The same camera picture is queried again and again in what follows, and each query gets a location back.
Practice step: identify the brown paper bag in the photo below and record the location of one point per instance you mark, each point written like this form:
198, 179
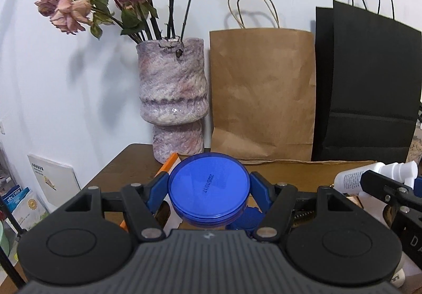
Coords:
263, 93

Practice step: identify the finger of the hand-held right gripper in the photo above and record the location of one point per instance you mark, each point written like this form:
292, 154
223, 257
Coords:
389, 190

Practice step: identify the blue round jar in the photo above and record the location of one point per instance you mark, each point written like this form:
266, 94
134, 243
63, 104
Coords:
207, 185

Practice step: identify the white board panel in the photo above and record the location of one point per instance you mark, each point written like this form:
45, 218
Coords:
52, 178

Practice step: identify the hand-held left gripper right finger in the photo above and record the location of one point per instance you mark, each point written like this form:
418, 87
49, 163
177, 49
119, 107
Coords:
262, 192

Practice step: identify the green plastic basin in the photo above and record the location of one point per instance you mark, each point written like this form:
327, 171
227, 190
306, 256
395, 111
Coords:
4, 239

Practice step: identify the clear seed container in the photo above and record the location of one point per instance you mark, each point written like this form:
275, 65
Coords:
416, 149

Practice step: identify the mottled pink ceramic vase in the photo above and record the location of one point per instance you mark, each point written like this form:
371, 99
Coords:
171, 99

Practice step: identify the black paper bag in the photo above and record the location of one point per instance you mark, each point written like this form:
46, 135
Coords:
372, 89

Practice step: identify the black light stand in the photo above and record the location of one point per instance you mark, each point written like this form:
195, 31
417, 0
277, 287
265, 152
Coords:
10, 248

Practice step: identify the stack of snack packets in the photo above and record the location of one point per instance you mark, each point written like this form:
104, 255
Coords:
23, 205

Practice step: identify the red cardboard box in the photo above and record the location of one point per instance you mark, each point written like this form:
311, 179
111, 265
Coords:
171, 164

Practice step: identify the white spray bottle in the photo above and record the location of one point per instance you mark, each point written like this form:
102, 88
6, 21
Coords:
349, 178

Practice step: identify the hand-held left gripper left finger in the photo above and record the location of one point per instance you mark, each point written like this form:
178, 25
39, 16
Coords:
158, 192

